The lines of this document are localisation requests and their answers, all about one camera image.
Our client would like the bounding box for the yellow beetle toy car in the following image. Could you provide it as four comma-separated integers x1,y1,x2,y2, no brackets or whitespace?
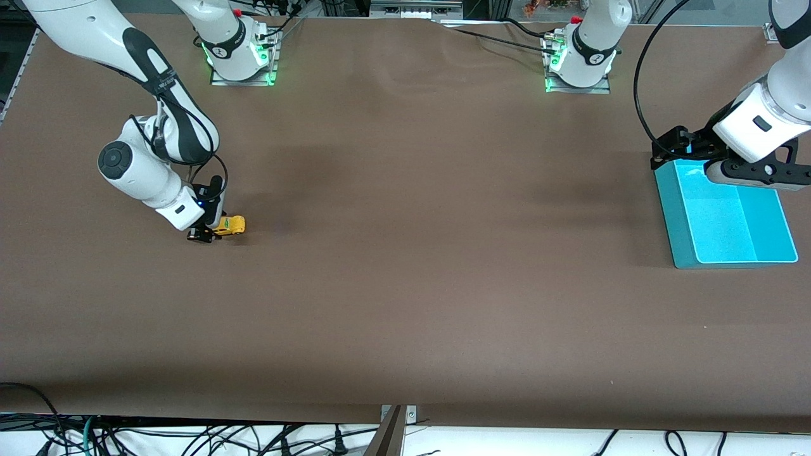
212,216,246,238

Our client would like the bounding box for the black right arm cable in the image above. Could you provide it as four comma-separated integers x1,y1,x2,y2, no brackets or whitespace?
117,60,230,219

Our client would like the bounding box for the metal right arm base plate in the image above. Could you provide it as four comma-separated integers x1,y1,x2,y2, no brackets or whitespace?
209,32,281,87

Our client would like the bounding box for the dark slanted bar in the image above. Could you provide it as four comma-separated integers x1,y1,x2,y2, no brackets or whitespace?
362,405,406,456

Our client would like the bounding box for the aluminium table edge rail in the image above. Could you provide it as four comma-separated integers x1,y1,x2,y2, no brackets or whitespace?
0,28,40,124

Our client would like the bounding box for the silver background equipment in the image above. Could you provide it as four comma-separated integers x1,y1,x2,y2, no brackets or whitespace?
369,0,464,20

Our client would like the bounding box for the black cable on table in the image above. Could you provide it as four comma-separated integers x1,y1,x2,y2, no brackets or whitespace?
439,21,553,54

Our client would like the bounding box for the black looped floor cable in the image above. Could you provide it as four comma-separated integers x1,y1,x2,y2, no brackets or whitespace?
0,382,64,444

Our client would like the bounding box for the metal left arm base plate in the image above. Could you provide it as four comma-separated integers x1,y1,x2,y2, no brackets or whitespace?
544,38,612,94

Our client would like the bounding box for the turquoise plastic bin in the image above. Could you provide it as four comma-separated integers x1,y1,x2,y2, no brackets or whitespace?
655,158,799,270

